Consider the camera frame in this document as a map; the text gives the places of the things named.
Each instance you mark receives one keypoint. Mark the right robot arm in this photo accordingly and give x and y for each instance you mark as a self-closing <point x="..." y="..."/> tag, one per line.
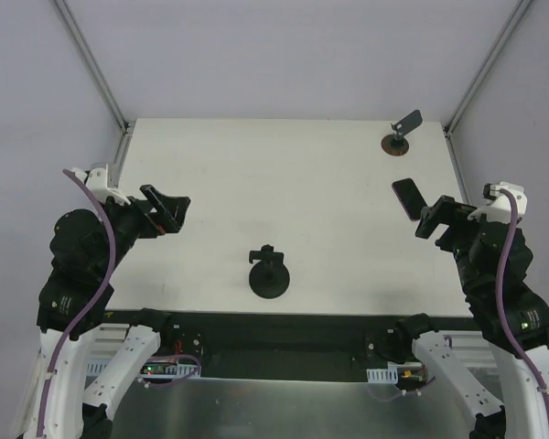
<point x="492" y="259"/>

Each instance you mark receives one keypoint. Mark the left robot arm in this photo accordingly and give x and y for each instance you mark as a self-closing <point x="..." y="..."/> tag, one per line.
<point x="87" y="246"/>

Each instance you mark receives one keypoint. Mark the black round-base phone stand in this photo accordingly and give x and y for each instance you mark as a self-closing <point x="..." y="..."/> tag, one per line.
<point x="269" y="278"/>

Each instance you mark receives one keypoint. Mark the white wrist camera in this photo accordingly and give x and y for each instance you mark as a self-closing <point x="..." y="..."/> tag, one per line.
<point x="98" y="181"/>
<point x="498" y="206"/>

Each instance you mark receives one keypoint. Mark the purple-edged black smartphone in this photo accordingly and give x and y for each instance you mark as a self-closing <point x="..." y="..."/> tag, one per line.
<point x="410" y="197"/>

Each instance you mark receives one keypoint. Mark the aluminium frame post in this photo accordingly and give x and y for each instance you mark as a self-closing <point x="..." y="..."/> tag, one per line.
<point x="90" y="63"/>
<point x="509" y="28"/>

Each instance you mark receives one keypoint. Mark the right aluminium frame post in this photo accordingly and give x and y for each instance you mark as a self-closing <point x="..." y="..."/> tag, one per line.
<point x="509" y="28"/>

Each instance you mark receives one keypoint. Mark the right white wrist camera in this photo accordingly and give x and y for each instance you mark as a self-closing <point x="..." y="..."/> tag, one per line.
<point x="498" y="206"/>

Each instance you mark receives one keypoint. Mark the left aluminium frame post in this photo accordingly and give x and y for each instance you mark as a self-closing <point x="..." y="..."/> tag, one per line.
<point x="90" y="63"/>

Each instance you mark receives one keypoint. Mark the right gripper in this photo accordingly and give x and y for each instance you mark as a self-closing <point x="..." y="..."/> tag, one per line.
<point x="446" y="221"/>

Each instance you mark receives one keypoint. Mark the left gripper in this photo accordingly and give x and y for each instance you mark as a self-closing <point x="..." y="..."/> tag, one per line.
<point x="148" y="218"/>

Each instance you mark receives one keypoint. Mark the brown-base phone stand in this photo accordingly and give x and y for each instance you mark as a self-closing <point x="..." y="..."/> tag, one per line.
<point x="396" y="144"/>

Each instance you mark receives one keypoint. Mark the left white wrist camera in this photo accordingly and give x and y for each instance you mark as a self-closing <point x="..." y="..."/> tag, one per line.
<point x="98" y="181"/>

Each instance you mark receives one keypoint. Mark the right white cable duct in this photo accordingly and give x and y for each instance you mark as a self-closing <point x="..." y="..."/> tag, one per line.
<point x="389" y="376"/>

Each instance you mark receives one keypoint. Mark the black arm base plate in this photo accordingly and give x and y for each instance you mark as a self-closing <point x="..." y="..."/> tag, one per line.
<point x="240" y="346"/>

